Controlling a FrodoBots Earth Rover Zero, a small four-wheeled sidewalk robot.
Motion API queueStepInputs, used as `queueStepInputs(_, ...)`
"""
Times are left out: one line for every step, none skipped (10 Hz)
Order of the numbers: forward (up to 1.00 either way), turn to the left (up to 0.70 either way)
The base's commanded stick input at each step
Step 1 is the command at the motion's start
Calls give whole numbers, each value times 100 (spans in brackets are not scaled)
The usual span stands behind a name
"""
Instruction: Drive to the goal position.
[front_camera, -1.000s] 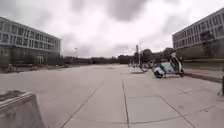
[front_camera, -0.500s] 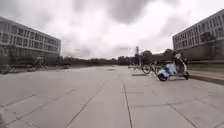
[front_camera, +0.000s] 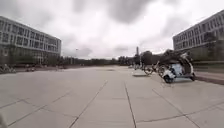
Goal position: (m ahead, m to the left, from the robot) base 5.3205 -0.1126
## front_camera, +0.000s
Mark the grey building with window rows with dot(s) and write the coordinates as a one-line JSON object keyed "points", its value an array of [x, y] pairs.
{"points": [[26, 38], [200, 33]]}

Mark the distant line of trees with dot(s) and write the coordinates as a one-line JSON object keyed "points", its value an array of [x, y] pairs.
{"points": [[93, 62]]}

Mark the white vehicle with canopy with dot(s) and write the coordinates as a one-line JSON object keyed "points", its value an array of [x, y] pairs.
{"points": [[176, 70]]}

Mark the dark kerb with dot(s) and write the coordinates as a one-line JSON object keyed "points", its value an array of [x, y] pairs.
{"points": [[210, 80]]}

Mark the grey paved plaza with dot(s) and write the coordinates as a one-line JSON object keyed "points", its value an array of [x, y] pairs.
{"points": [[110, 96]]}

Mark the distant thin tower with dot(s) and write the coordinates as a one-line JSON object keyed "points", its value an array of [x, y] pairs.
{"points": [[137, 50]]}

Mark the group of parked bicycles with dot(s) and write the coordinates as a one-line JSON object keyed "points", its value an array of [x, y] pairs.
{"points": [[6, 69], [148, 69]]}

